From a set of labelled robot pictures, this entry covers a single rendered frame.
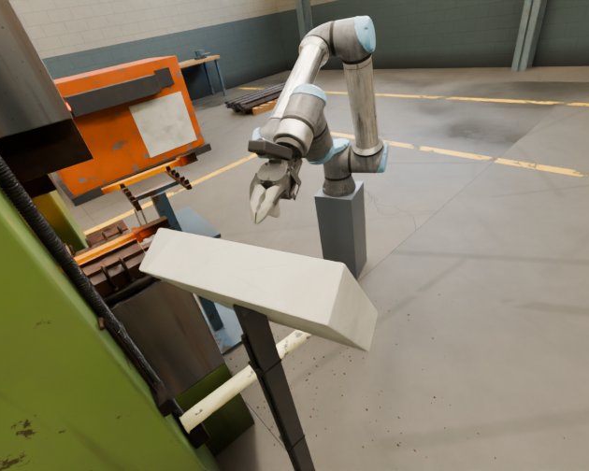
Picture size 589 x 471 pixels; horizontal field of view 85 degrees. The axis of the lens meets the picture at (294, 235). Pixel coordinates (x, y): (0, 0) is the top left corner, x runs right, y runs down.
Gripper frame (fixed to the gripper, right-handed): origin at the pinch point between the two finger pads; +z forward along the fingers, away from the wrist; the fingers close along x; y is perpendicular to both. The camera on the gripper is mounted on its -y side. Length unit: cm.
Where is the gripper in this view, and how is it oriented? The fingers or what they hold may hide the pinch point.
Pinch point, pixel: (256, 216)
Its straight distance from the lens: 69.4
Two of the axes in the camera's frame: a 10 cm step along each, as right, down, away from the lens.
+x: -8.8, -1.5, 4.6
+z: -3.1, 9.0, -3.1
